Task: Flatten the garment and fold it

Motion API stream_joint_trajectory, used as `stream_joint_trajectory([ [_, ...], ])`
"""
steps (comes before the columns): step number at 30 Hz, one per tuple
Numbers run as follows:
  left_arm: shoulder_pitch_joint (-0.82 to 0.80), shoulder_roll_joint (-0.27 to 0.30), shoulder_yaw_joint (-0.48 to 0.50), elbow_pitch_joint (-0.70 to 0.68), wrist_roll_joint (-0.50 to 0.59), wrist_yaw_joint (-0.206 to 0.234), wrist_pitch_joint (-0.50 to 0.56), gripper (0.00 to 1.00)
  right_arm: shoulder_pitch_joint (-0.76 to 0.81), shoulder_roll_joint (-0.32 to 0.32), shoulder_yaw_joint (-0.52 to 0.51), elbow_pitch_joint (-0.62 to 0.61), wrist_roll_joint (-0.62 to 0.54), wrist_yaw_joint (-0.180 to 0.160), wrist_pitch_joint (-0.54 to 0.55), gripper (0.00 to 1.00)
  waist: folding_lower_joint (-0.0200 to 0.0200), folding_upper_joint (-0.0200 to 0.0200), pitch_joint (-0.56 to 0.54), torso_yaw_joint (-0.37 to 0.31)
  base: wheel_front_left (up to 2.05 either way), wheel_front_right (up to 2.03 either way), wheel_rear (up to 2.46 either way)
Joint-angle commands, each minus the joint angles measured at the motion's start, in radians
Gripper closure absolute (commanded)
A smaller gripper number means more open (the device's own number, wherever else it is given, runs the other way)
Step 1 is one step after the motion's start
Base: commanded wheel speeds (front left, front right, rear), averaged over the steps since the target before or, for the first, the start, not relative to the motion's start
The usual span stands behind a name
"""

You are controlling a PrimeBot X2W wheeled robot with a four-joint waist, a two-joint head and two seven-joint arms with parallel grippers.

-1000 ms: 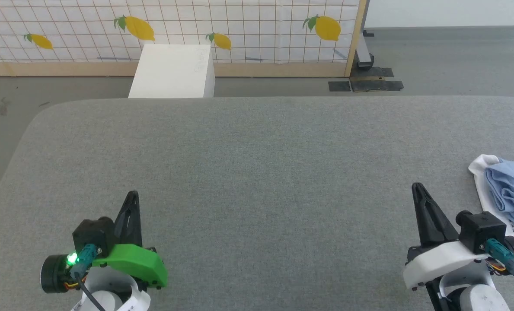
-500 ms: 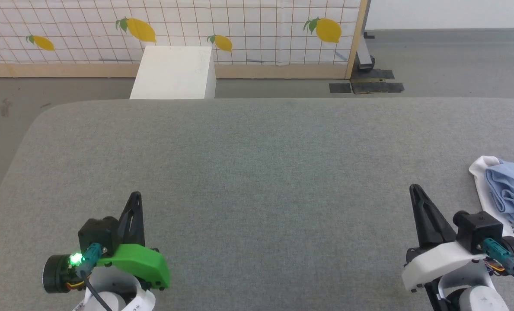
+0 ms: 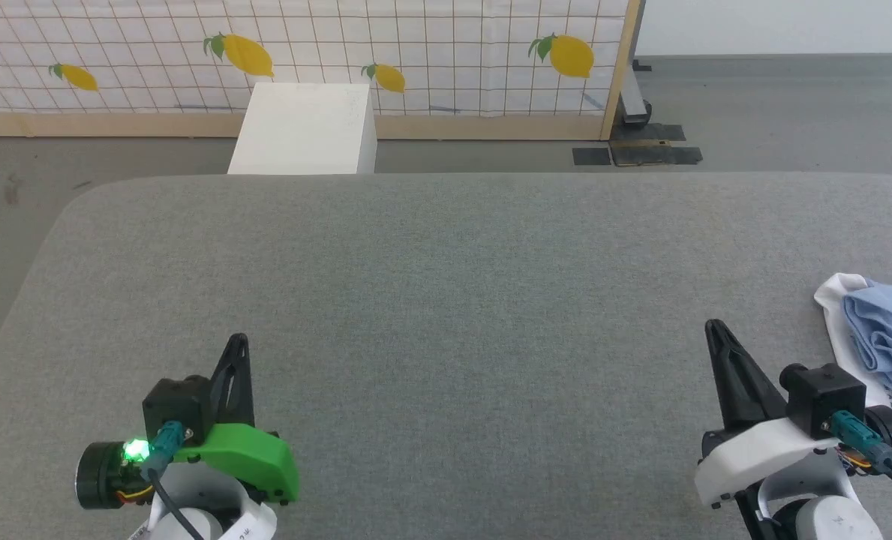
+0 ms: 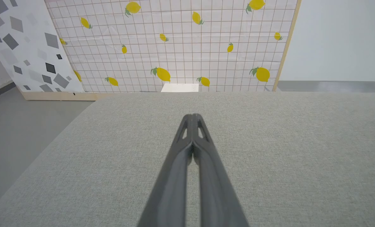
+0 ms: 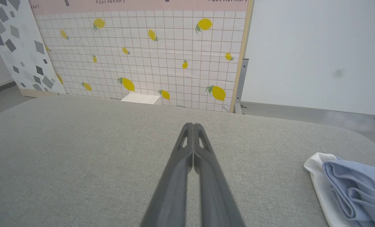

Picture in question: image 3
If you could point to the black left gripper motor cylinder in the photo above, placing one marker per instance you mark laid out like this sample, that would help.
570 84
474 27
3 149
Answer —
97 476

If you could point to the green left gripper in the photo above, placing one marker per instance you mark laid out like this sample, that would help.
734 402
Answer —
250 454

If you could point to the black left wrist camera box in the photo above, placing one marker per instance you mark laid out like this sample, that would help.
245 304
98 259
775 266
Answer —
179 401

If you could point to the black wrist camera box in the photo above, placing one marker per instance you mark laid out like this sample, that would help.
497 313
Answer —
828 397
179 401

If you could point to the grey metal stand post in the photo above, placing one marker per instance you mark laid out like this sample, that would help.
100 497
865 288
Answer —
635 97

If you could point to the light blue white garment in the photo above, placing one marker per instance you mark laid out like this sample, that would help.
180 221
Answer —
888 330

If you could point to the lemon print grid screen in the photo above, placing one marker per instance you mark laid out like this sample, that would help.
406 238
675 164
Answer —
453 52

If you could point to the lemon pattern partition screen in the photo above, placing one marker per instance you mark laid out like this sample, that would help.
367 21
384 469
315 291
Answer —
491 127

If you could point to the small black floor mat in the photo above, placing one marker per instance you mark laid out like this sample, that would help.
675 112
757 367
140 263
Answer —
592 156

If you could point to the white box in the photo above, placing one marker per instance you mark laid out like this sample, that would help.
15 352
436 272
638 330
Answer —
303 127

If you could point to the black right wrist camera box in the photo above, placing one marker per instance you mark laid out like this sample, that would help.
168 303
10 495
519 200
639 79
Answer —
828 397

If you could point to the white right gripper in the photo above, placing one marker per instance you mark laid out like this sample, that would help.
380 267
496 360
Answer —
753 457

